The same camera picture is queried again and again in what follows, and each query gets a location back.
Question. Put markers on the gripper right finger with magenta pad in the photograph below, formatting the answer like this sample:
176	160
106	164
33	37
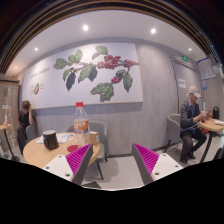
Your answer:
153	166

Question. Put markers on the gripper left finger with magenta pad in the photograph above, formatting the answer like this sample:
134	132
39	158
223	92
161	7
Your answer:
71	167

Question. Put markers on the red round coaster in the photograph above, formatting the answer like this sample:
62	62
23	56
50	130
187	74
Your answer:
72	148

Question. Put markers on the small orange carton box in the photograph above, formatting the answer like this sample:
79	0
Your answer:
94	137

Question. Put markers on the dark mug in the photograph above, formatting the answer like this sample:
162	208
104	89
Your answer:
50	139

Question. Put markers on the round wooden table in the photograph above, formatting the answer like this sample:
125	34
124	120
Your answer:
213	126
35	153

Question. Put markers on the clear plastic bottle red cap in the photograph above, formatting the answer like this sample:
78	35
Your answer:
81	125

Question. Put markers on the grey armchair behind table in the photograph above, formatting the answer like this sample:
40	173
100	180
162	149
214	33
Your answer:
101	128

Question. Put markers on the seated man in white cap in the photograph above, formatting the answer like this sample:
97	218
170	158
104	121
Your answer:
193	138

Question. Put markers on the grey armchair at right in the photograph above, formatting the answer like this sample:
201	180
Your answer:
173	121

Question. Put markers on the grey chair at left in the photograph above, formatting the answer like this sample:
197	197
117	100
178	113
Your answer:
31	132

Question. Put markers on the seated person in black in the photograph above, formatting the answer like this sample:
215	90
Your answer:
27	116

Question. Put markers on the round wooden table at right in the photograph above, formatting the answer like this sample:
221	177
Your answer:
213	126

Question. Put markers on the drink cup with straw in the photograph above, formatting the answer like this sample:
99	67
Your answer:
203	113

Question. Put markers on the black thermos flask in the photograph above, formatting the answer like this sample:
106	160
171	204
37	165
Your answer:
216	112

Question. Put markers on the white notice on door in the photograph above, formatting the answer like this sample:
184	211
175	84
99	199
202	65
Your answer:
181	83

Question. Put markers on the coffee plant wall mural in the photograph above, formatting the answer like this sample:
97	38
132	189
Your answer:
92	74

